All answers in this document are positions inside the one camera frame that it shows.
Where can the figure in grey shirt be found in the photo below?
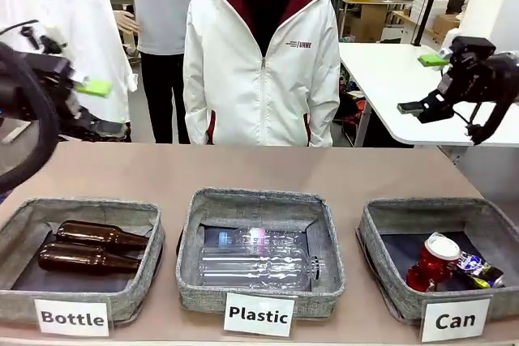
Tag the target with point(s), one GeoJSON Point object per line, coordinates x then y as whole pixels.
{"type": "Point", "coordinates": [162, 9]}

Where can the person's left forearm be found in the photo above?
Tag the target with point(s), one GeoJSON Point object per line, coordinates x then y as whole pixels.
{"type": "Point", "coordinates": [324, 111]}

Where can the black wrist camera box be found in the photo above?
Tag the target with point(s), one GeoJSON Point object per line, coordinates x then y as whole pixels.
{"type": "Point", "coordinates": [472, 48]}

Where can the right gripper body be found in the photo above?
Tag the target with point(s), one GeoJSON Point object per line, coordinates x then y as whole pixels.
{"type": "Point", "coordinates": [482, 78]}

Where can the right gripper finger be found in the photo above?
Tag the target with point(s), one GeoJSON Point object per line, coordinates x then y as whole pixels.
{"type": "Point", "coordinates": [431, 59]}
{"type": "Point", "coordinates": [434, 107]}

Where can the large clear plastic bottle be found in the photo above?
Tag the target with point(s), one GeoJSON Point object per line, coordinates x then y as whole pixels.
{"type": "Point", "coordinates": [251, 269]}

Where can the crushed red can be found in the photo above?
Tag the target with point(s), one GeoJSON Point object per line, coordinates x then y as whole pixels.
{"type": "Point", "coordinates": [434, 265]}

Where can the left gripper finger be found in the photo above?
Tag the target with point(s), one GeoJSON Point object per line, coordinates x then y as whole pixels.
{"type": "Point", "coordinates": [101, 127]}
{"type": "Point", "coordinates": [95, 88]}

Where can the white Bottle label card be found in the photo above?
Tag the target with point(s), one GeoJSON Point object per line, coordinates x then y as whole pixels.
{"type": "Point", "coordinates": [73, 317]}

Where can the cardboard box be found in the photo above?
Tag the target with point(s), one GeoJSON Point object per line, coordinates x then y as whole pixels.
{"type": "Point", "coordinates": [444, 25]}

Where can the grey fabric basket labelled Bottle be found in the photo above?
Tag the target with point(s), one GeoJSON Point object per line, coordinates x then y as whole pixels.
{"type": "Point", "coordinates": [138, 281]}

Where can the person in white maroon jacket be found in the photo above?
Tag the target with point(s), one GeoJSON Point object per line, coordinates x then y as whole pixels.
{"type": "Point", "coordinates": [259, 78]}

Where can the beige mannequin hand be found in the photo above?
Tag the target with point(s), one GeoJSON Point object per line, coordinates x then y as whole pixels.
{"type": "Point", "coordinates": [126, 22]}

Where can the white background table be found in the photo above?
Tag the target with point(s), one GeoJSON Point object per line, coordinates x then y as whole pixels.
{"type": "Point", "coordinates": [381, 86]}

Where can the small clear water bottle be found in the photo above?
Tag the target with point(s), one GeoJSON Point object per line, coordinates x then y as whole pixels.
{"type": "Point", "coordinates": [251, 237]}

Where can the white Can label card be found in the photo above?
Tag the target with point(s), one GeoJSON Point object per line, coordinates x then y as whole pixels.
{"type": "Point", "coordinates": [456, 319]}

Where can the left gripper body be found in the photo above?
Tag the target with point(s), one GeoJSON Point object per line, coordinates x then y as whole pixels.
{"type": "Point", "coordinates": [20, 86]}

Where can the grey fabric basket labelled Plastic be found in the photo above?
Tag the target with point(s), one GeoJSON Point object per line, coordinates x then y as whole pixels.
{"type": "Point", "coordinates": [190, 281]}

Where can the brown glass bottle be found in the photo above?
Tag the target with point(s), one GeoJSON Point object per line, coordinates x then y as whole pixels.
{"type": "Point", "coordinates": [97, 234]}
{"type": "Point", "coordinates": [89, 259]}

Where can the white Plastic label card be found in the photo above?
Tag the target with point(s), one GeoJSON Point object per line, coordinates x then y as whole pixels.
{"type": "Point", "coordinates": [258, 313]}

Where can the crushed dark patterned can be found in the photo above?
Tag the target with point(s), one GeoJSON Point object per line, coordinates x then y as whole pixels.
{"type": "Point", "coordinates": [478, 269]}

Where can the person's right forearm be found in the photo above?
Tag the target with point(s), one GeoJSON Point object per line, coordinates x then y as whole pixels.
{"type": "Point", "coordinates": [198, 111]}

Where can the grey fabric basket labelled Can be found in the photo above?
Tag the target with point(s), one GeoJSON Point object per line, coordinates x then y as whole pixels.
{"type": "Point", "coordinates": [377, 273]}

